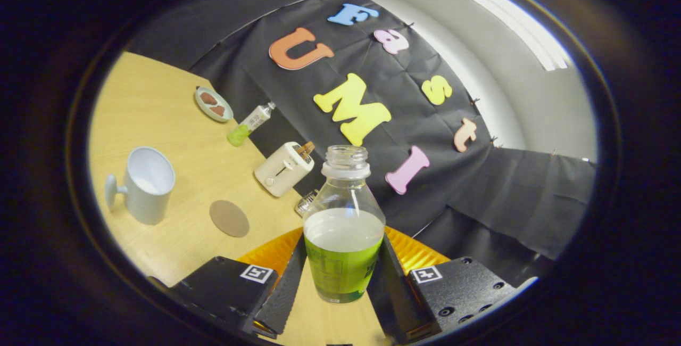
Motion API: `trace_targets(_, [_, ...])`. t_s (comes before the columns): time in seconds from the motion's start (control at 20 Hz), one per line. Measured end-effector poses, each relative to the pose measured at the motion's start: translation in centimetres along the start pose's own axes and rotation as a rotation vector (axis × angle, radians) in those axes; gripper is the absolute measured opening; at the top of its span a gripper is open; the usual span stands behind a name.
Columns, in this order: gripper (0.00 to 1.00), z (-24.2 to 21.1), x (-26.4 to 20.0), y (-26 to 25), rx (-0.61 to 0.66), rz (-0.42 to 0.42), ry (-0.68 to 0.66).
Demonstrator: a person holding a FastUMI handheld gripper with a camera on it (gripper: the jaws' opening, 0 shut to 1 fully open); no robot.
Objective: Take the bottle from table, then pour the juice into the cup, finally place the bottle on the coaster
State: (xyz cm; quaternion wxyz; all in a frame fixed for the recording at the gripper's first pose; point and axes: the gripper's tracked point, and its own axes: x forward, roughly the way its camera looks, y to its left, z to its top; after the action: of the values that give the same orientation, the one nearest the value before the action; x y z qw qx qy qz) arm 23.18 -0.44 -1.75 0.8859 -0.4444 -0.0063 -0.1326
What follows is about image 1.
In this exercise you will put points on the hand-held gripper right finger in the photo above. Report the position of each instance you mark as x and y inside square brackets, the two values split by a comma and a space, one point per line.
[393, 293]

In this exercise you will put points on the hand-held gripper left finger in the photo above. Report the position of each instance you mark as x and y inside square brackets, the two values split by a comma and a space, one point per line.
[287, 287]

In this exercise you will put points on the green label juice bottle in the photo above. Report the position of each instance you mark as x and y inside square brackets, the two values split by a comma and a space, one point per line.
[343, 269]

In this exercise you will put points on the round brown coaster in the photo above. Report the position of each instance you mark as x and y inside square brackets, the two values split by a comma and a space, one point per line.
[230, 218]

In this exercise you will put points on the white cup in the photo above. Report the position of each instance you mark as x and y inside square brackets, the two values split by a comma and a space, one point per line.
[143, 202]

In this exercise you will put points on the small white label bottle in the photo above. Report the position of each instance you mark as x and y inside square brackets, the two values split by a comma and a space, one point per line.
[252, 122]

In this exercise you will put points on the metal mesh glass jar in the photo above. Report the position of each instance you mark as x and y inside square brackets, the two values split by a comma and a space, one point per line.
[304, 203]

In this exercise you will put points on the white toaster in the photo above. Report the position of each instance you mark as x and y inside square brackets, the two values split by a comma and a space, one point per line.
[279, 173]

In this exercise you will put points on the brown toast slice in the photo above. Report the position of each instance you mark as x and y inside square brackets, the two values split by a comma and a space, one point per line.
[306, 148]

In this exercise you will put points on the brown meat piece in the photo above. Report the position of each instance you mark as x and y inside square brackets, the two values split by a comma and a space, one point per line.
[208, 98]
[217, 110]

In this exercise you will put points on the pale green plate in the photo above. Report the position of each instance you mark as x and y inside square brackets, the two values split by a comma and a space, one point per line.
[203, 107]

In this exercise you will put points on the wooden table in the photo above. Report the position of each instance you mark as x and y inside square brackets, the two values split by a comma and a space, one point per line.
[159, 117]

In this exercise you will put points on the ceiling light panel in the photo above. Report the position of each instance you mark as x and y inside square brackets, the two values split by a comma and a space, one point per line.
[524, 29]

